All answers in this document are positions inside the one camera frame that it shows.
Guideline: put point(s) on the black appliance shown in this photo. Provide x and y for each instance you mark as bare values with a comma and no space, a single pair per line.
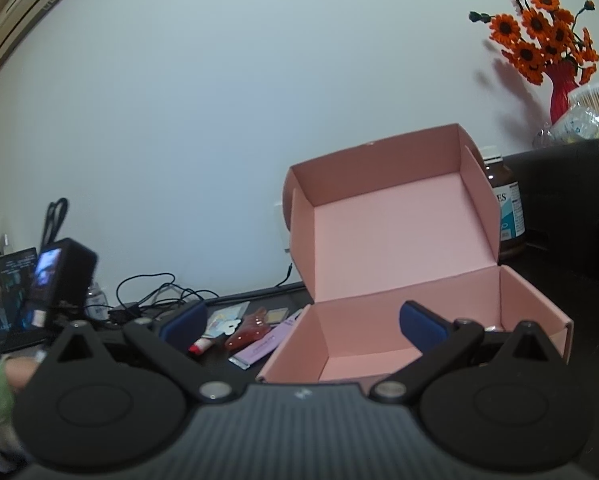
569,185

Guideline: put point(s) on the clear plastic wrapper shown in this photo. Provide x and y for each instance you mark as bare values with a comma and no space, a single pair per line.
574,127

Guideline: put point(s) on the pink cardboard box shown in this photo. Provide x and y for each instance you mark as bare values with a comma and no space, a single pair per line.
394,220

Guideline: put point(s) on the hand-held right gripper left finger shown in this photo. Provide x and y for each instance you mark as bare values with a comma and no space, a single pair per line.
187,322

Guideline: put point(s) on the small clear bottle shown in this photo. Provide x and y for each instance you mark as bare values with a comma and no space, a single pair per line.
96,302

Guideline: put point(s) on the beige case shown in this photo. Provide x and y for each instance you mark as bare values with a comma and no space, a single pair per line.
276,315

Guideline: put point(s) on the red-capped white tube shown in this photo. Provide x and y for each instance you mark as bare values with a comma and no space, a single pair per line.
195,348

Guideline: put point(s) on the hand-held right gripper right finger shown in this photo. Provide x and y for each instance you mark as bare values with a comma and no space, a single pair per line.
422,330

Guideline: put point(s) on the red vase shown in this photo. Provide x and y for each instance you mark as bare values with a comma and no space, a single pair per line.
562,90

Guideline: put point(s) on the brown supplement bottle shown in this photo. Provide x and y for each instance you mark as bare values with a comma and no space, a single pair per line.
509,200

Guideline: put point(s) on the black power adapter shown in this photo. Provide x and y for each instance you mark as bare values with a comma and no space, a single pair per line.
124,314

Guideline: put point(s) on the white air conditioner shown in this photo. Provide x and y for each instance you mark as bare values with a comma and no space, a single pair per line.
24,10

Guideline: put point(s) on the black desktop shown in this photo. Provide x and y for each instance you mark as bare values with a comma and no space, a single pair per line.
594,335

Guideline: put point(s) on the lilac cosmetic tube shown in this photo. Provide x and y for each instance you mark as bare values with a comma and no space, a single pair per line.
259,350

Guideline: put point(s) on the clear cotton swab jar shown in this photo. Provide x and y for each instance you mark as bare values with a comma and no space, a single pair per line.
597,102

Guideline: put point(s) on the orange artificial flowers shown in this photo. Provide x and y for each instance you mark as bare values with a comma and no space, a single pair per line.
534,20

